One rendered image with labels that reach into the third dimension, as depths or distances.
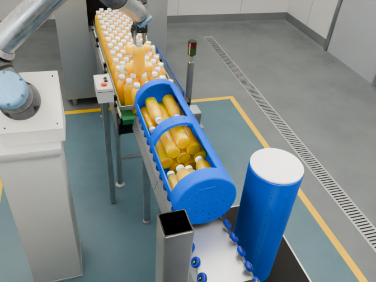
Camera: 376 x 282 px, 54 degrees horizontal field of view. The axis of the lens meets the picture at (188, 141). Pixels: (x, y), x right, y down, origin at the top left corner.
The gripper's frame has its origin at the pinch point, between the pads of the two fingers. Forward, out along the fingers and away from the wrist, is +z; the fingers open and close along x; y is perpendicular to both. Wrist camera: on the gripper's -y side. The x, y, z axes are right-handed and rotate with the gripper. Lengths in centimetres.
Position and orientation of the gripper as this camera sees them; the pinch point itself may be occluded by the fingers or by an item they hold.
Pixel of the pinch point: (139, 42)
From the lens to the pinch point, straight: 234.2
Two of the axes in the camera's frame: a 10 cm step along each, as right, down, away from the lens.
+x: 9.5, -1.3, 2.8
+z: -0.7, 8.0, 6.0
